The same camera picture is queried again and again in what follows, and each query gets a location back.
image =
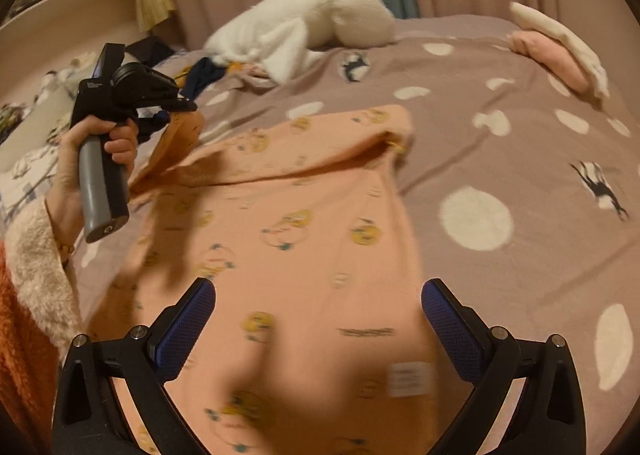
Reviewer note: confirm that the peach cartoon print garment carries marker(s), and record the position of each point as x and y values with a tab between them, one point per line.
300	245

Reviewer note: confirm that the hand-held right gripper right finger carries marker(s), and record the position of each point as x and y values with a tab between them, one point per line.
450	330

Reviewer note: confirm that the white fluffy garment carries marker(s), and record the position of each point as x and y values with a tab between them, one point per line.
300	20

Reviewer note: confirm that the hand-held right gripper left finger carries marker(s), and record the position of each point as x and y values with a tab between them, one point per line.
189	327

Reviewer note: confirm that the straw tassel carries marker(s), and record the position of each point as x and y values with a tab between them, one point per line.
152	0

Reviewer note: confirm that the white bedside shelf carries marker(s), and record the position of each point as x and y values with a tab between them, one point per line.
75	5

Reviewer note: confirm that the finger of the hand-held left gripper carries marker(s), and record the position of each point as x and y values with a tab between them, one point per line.
150	127
181	106

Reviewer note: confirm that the person's left hand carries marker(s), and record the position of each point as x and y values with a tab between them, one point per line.
65	185

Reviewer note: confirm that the navy cloth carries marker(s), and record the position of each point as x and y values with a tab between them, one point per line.
202	77

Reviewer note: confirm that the cream folded cloth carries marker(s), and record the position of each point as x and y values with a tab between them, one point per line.
565	35

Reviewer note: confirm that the white printed bedsheet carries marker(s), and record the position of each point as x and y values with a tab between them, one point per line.
30	155

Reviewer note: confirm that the person's left forearm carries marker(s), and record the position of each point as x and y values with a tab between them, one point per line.
30	315

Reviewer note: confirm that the purple dotted blanket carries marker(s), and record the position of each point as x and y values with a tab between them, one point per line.
500	135

